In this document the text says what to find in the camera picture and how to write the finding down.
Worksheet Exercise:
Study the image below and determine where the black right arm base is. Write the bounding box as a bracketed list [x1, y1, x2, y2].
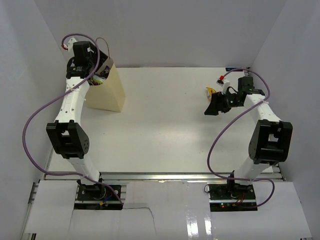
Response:
[203, 184, 258, 213]

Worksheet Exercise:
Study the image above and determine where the aluminium front rail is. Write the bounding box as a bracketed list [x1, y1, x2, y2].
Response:
[44, 172, 283, 181]

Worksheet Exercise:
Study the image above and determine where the small yellow snack packet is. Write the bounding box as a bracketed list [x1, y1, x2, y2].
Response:
[205, 87, 217, 102]

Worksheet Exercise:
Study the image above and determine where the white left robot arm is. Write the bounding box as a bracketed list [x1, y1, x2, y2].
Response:
[46, 41, 107, 200]

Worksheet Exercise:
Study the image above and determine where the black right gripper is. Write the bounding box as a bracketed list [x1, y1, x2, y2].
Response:
[205, 90, 243, 116]

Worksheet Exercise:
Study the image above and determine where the brown purple M&M's packet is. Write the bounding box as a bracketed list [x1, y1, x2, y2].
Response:
[95, 65, 110, 78]

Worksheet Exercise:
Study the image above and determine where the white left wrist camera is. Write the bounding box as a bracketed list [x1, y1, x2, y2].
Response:
[61, 37, 78, 52]

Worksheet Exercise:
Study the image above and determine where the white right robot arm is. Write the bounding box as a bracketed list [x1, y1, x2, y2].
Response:
[204, 90, 293, 200]

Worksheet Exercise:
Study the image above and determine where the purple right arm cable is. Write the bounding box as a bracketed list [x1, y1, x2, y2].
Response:
[206, 68, 276, 208]

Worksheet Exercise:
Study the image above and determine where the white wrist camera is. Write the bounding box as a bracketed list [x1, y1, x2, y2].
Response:
[61, 37, 78, 52]
[216, 75, 231, 94]

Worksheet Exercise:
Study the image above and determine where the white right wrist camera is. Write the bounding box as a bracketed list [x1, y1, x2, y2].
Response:
[216, 75, 231, 94]

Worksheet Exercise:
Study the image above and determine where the large dark blue candy bag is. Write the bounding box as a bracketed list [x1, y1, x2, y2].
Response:
[89, 75, 107, 86]

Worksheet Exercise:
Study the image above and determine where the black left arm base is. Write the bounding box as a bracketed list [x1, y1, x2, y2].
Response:
[74, 185, 123, 211]

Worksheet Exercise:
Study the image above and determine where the cream paper bag with handles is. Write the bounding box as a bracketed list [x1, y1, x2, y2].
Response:
[85, 53, 126, 113]

